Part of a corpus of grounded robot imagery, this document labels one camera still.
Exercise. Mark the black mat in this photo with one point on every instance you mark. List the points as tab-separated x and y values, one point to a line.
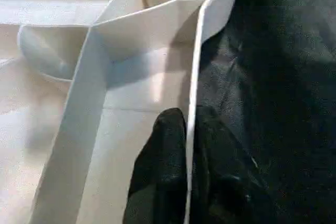
288	77

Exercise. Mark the white plastic table top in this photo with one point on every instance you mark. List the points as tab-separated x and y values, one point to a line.
39	129

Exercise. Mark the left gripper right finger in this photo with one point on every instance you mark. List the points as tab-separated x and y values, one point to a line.
215	169

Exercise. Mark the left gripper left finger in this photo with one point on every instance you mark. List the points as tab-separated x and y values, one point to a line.
160	169

